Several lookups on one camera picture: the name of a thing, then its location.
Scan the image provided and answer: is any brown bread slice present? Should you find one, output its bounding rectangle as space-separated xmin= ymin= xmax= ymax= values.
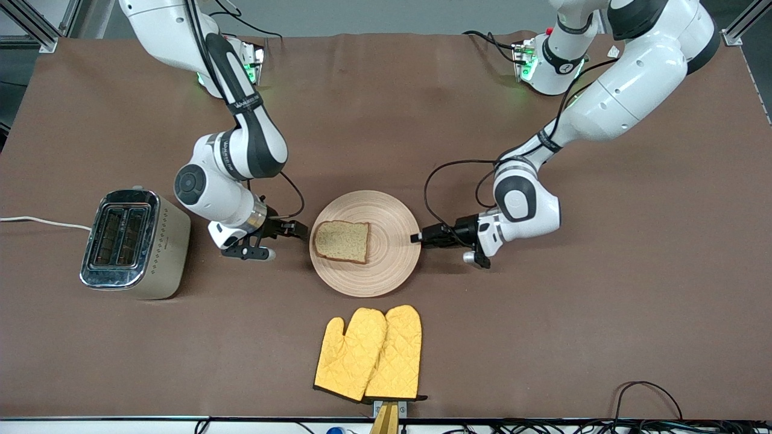
xmin=313 ymin=219 xmax=372 ymax=265

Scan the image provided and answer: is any round wooden plate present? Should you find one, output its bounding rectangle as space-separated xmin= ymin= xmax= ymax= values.
xmin=309 ymin=190 xmax=422 ymax=298

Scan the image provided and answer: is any beige chrome two-slot toaster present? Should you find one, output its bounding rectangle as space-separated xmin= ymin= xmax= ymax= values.
xmin=80 ymin=187 xmax=192 ymax=300

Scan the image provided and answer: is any yellow quilted oven mitt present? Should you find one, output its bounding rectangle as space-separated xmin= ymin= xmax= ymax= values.
xmin=364 ymin=304 xmax=428 ymax=403
xmin=313 ymin=307 xmax=388 ymax=403

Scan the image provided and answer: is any brown table cover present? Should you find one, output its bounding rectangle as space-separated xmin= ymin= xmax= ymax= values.
xmin=0 ymin=31 xmax=772 ymax=421

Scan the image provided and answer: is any white toaster power cable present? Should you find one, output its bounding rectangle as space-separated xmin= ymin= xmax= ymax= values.
xmin=0 ymin=216 xmax=93 ymax=232

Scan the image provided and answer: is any black left arm base cable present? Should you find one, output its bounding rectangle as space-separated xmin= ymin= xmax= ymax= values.
xmin=463 ymin=30 xmax=520 ymax=64

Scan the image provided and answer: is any black arm base cable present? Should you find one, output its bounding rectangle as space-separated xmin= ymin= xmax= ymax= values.
xmin=211 ymin=0 xmax=284 ymax=40
xmin=463 ymin=30 xmax=520 ymax=64

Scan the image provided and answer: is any black right arm base cable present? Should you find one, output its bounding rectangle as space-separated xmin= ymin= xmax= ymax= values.
xmin=211 ymin=0 xmax=284 ymax=40

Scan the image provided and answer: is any black looped cable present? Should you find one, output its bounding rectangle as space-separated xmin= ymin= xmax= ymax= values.
xmin=613 ymin=380 xmax=684 ymax=423

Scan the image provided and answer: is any aluminium frame profile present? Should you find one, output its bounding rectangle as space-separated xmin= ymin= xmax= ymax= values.
xmin=0 ymin=0 xmax=83 ymax=52
xmin=721 ymin=0 xmax=772 ymax=47

